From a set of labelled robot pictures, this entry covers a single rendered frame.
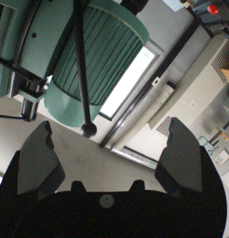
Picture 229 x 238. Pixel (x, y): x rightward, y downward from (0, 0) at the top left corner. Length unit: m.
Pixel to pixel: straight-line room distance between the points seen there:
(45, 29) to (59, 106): 0.18
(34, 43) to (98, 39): 0.15
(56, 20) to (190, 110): 1.81
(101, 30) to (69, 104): 0.17
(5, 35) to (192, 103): 1.86
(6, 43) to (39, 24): 0.08
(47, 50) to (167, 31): 1.68
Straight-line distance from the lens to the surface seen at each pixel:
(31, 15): 0.32
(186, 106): 1.79
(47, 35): 0.30
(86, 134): 0.23
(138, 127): 1.81
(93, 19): 0.27
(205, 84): 1.86
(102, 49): 0.25
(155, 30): 1.77
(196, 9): 0.49
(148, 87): 1.68
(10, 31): 0.31
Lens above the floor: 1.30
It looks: 24 degrees up
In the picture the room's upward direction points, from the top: 143 degrees counter-clockwise
